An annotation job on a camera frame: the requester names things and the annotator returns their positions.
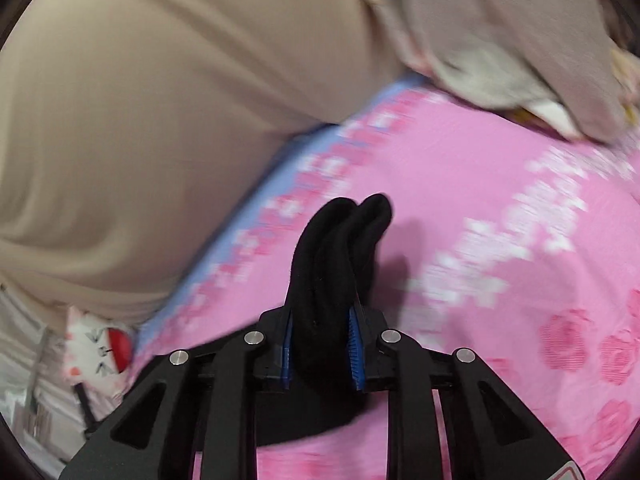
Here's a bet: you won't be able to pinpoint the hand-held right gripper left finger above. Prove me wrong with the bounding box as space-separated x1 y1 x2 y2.
59 307 301 480

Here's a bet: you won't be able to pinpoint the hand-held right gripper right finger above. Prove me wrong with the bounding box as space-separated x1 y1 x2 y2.
347 304 583 480

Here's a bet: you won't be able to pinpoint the black pants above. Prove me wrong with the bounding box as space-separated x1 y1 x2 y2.
255 192 401 448

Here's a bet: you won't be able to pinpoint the white pillow with red print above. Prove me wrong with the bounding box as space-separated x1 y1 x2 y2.
62 305 137 396

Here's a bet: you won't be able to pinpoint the pink floral bedsheet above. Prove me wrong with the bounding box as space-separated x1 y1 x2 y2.
120 72 640 480

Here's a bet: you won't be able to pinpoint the beige quilt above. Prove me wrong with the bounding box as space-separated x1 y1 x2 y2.
0 0 416 336

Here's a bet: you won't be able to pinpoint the grey-beige ribbed cloth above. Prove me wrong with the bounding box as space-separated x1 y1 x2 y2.
350 0 640 146

